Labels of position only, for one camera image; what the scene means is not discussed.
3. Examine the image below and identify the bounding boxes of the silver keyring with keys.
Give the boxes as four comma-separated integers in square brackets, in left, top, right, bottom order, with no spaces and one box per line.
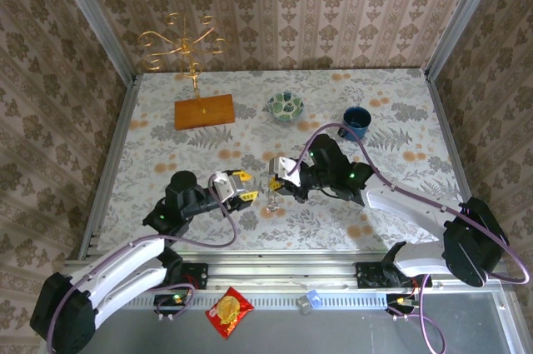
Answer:
[264,189,282,212]

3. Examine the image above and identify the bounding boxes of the blue mug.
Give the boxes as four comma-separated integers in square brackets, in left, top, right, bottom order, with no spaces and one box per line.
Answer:
[337,106,372,142]

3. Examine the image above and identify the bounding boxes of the gold hook stand, wooden base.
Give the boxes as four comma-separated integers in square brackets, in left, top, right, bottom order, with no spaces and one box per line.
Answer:
[137,12,237,132]

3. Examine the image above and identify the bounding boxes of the bowl with green leaf print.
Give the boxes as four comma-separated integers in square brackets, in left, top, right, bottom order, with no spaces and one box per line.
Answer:
[266,92,306,123]

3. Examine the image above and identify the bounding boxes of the small electronics board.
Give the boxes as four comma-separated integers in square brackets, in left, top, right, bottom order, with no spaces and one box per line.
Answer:
[385,293,420,317]
[153,293,193,317]

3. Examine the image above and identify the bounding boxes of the small grey-blue box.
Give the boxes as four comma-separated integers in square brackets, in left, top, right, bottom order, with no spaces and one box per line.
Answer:
[296,289,321,315]

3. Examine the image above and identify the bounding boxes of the red snack packet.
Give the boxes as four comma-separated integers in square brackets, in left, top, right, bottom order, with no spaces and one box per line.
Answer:
[205,286,256,341]

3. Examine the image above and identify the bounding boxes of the grey metal sheet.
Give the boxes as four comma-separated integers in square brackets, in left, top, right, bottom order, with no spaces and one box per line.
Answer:
[62,307,516,354]

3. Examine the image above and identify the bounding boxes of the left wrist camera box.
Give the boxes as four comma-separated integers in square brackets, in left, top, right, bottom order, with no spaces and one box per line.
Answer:
[210,169,245,205]

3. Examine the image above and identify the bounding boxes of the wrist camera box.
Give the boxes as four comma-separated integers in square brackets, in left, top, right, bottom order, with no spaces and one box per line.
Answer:
[210,169,245,205]
[268,156,301,187]

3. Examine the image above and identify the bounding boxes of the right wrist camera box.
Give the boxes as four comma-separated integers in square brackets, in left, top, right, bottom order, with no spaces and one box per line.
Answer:
[268,156,301,187]

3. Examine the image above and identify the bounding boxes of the aluminium table side rail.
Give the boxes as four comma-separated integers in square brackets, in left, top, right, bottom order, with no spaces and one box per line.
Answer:
[78,74,142,259]
[424,70,480,217]

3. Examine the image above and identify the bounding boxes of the purple cable loop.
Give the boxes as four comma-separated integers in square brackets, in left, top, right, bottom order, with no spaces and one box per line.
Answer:
[389,277,446,354]
[141,281,196,322]

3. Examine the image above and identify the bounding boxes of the slotted grey cable duct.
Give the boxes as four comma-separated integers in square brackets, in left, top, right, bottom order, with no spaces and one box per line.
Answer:
[99,292,417,310]

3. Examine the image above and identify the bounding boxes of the aluminium frame post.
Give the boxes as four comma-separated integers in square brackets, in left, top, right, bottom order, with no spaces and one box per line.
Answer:
[47,0,137,85]
[423,0,507,80]

